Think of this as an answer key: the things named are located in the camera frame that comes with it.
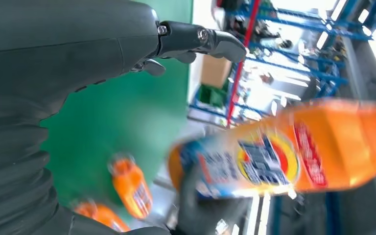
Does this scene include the orange detergent bottle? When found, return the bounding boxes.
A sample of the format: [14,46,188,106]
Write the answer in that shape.
[108,155,154,220]
[167,97,376,199]
[71,199,131,233]

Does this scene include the green table mat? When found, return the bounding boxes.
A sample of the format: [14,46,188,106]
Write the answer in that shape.
[40,0,194,233]

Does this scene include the green plastic crate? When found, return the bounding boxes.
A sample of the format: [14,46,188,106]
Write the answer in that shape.
[198,83,228,108]

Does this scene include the cardboard box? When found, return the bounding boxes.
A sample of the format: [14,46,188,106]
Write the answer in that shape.
[201,54,233,89]

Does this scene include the white table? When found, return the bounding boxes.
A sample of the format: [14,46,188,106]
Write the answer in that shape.
[188,0,228,129]

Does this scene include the blue metal rack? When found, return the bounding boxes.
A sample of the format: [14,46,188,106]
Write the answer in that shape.
[188,0,351,130]

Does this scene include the red rail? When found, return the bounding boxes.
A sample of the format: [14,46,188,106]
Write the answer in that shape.
[225,0,261,128]

